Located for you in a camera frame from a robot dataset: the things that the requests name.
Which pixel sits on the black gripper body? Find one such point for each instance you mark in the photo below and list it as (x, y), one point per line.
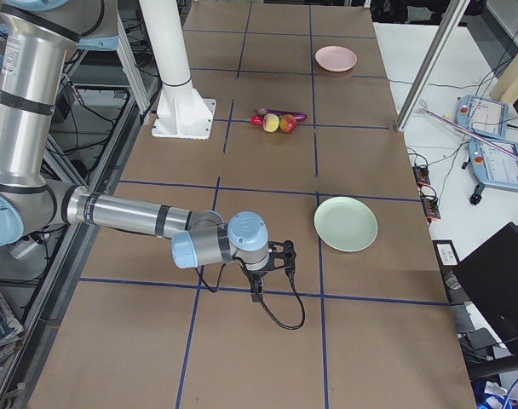
(256, 275)

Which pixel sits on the upper teach pendant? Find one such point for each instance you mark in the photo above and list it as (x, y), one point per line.
(483, 116)

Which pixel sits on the purple eggplant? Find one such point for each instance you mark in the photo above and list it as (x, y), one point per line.
(299, 116)

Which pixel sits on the pink plate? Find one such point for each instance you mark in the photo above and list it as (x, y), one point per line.
(336, 58)

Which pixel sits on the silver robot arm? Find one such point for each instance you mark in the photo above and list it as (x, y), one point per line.
(42, 35)

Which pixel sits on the lower teach pendant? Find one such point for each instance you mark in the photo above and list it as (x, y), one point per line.
(494, 164)

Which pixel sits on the white central pillar mount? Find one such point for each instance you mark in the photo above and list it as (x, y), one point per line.
(181, 112)

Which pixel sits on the aluminium frame post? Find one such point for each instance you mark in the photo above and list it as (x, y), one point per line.
(448, 24)

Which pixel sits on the black computer monitor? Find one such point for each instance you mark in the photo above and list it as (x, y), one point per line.
(489, 277)

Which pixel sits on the orange electronics board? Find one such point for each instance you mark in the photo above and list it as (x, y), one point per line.
(427, 194)

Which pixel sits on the teach pendant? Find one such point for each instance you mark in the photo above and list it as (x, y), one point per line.
(483, 116)
(494, 164)

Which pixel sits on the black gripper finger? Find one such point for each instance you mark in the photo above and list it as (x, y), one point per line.
(256, 291)

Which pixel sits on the yellow green peach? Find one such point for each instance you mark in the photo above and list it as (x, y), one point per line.
(270, 122)

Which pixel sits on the red chili pepper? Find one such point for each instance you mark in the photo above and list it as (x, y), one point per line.
(257, 120)

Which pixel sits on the red yellow apple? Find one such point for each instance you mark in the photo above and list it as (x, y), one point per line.
(287, 123)

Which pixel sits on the green plate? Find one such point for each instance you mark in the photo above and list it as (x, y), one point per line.
(345, 224)

